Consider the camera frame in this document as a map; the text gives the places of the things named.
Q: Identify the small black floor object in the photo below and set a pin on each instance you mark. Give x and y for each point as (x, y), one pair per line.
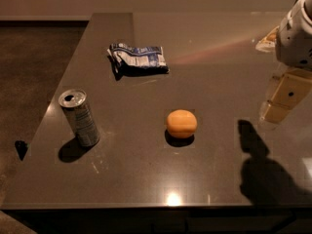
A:
(21, 148)

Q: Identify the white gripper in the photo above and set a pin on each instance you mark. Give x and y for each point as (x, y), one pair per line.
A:
(294, 44)

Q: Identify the orange fruit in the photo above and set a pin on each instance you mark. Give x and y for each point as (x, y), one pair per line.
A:
(181, 124)

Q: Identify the blue chip bag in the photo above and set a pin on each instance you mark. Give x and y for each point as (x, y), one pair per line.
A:
(145, 60)

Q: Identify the silver drink can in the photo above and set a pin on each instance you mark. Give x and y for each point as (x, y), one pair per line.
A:
(78, 113)

